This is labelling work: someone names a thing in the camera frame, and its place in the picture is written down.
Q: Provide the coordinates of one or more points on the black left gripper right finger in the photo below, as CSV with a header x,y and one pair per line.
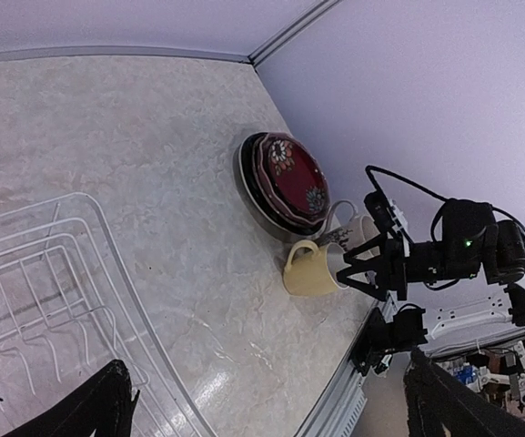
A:
x,y
439,405

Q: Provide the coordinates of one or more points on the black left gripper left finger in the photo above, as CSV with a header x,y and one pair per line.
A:
x,y
104,405

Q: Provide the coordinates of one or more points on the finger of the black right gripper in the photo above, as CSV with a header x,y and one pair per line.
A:
x,y
359,281
372,254

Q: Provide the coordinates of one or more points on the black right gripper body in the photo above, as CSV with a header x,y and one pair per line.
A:
x,y
423,264

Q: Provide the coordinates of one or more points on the floral patterned tall mug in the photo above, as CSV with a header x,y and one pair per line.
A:
x,y
351,234

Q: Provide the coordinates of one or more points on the yellow mug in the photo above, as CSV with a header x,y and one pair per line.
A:
x,y
311,270

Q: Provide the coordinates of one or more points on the maroon pink plate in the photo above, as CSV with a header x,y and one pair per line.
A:
x,y
271,194

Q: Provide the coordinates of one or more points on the black rimmed striped plate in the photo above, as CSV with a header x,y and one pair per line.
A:
x,y
252,195

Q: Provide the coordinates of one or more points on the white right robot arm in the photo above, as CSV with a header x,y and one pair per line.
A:
x,y
464,288

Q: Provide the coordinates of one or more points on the cluttered background equipment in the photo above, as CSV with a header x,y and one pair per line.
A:
x,y
495,373

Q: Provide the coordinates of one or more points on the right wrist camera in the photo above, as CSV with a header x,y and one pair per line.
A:
x,y
387,216

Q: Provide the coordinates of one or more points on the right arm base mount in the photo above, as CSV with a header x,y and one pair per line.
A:
x,y
380,338

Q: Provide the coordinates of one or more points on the aluminium front frame rail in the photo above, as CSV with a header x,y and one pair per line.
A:
x,y
342,402

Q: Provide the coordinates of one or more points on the white wire dish rack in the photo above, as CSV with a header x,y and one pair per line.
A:
x,y
68,306

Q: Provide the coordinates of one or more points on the right aluminium corner post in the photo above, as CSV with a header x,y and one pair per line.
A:
x,y
290,31

